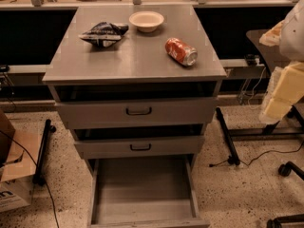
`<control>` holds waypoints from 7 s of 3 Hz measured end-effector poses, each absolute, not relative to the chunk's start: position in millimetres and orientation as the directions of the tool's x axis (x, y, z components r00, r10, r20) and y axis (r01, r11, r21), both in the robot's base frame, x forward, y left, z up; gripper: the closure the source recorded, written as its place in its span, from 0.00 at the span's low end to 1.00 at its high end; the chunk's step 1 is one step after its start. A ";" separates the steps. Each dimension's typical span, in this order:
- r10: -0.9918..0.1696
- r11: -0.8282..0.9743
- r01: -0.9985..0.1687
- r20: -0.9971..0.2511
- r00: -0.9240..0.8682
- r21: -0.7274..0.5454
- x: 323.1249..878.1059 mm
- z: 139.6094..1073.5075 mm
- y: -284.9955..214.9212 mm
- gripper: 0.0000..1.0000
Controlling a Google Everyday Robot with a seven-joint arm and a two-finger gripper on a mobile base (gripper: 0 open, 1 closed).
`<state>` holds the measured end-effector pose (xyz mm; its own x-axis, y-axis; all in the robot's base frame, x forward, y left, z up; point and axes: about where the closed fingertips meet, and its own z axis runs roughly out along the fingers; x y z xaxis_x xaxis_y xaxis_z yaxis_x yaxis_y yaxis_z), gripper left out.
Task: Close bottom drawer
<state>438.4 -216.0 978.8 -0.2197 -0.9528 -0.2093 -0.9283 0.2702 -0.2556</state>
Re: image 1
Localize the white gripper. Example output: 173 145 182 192
259 61 304 124

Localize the grey drawer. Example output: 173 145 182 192
86 156 210 228
56 97 217 129
75 136 204 160

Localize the black floor cable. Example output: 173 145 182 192
208 140 304 168
0 129 61 228

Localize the black floor cable right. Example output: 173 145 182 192
208 140 304 168

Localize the grey drawer cabinet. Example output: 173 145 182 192
43 5 226 144

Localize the cardboard box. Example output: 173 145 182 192
0 111 41 212

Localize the dark chip bag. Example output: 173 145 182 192
79 22 129 48

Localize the black floor stand bar left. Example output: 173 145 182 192
32 119 56 186

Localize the black floor stand bar right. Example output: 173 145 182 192
216 107 240 165

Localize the black floor cable left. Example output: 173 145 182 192
0 129 61 228

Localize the black chair caster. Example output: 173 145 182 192
278 161 304 180

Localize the grey middle drawer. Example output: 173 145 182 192
75 136 204 160

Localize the white paper bowl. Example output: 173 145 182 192
129 11 164 33

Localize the grey top drawer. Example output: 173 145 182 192
56 97 217 129

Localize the red soda can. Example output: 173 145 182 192
165 38 198 67

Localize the grey side table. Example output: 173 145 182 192
228 29 304 137

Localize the black chair base leg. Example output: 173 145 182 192
267 214 304 228

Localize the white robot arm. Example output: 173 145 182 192
258 0 304 124

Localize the grey bottom drawer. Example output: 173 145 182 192
86 156 210 228

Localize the black floor stand bar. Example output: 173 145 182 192
32 119 56 186
216 107 240 165

